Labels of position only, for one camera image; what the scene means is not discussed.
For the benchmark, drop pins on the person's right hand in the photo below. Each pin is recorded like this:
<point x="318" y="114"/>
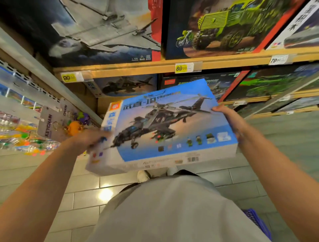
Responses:
<point x="235" y="122"/>

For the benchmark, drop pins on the person's left hand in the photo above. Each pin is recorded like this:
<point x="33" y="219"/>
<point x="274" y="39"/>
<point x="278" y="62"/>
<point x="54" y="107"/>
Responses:
<point x="86" y="140"/>

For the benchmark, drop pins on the person's right thumb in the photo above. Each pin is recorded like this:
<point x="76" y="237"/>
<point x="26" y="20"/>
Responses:
<point x="219" y="109"/>

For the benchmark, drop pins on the person's left thumb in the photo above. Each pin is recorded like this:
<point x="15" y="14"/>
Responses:
<point x="104" y="136"/>

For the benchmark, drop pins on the blue helicopter toy box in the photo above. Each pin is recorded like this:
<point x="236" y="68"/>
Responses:
<point x="169" y="129"/>

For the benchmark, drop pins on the person's left forearm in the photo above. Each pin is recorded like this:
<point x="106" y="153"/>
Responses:
<point x="37" y="192"/>

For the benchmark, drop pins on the person's right forearm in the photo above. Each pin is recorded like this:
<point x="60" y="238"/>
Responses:
<point x="281" y="184"/>

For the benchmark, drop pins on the red-edged dark toy box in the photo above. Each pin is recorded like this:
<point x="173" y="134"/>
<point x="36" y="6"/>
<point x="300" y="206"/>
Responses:
<point x="224" y="82"/>

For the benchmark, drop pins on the wooden shelf board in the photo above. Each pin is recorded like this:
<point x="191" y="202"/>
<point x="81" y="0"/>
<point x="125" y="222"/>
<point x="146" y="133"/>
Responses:
<point x="299" y="94"/>
<point x="286" y="112"/>
<point x="224" y="61"/>

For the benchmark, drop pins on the dark helicopter toy box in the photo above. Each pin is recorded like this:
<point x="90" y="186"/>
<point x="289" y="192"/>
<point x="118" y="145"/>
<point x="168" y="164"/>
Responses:
<point x="124" y="86"/>

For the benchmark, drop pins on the yellow price tag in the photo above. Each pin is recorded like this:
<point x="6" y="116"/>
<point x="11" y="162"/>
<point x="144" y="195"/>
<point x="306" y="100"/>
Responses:
<point x="71" y="77"/>
<point x="184" y="67"/>

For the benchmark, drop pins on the white shoe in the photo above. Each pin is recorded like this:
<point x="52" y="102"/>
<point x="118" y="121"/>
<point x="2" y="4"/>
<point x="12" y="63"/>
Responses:
<point x="143" y="176"/>

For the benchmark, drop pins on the green vehicle toy box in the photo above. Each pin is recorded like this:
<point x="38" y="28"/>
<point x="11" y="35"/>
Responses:
<point x="274" y="82"/>

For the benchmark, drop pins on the white price tag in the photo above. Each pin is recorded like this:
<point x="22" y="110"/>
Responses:
<point x="278" y="59"/>

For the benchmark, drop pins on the green armoured truck toy box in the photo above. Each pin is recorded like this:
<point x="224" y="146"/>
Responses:
<point x="224" y="27"/>

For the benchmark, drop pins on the row of colourful toy packs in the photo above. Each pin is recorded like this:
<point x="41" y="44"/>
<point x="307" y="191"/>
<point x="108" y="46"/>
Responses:
<point x="22" y="139"/>

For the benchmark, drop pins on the grey shirt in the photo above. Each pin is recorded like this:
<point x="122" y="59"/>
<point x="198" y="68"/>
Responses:
<point x="172" y="212"/>

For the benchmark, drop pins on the grey jet plane toy box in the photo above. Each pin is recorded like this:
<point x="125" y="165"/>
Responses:
<point x="99" y="32"/>

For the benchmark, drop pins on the white-edged toy box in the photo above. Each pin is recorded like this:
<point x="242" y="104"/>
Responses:
<point x="299" y="30"/>

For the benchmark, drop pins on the blue plastic basket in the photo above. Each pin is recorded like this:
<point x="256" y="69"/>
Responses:
<point x="258" y="223"/>

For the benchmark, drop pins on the white metal shelf rail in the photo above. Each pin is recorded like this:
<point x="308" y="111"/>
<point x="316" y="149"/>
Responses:
<point x="42" y="72"/>

